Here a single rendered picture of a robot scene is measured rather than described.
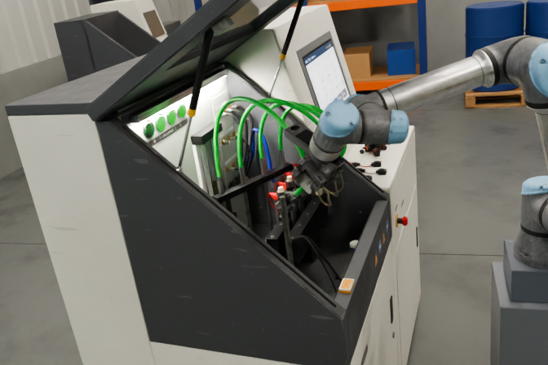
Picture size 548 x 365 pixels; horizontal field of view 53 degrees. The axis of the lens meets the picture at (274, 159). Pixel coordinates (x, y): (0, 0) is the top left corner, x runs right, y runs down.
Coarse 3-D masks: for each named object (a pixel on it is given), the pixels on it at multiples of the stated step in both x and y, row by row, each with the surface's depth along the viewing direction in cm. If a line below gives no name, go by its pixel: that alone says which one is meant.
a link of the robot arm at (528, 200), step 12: (528, 180) 148; (540, 180) 147; (528, 192) 145; (540, 192) 142; (528, 204) 146; (540, 204) 142; (528, 216) 147; (540, 216) 141; (528, 228) 148; (540, 228) 146
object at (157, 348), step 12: (396, 324) 207; (396, 336) 208; (156, 348) 157; (168, 348) 155; (180, 348) 153; (192, 348) 152; (156, 360) 159; (168, 360) 157; (180, 360) 155; (192, 360) 153; (204, 360) 152; (216, 360) 150; (228, 360) 148; (240, 360) 147; (252, 360) 145; (264, 360) 144
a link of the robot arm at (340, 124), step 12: (336, 108) 112; (348, 108) 113; (324, 120) 113; (336, 120) 111; (348, 120) 112; (360, 120) 114; (324, 132) 114; (336, 132) 112; (348, 132) 113; (360, 132) 114; (324, 144) 118; (336, 144) 116
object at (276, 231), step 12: (312, 204) 184; (324, 204) 189; (312, 216) 177; (324, 216) 189; (276, 228) 171; (300, 228) 169; (312, 228) 177; (276, 240) 165; (300, 240) 166; (312, 240) 177; (300, 252) 166; (312, 252) 177
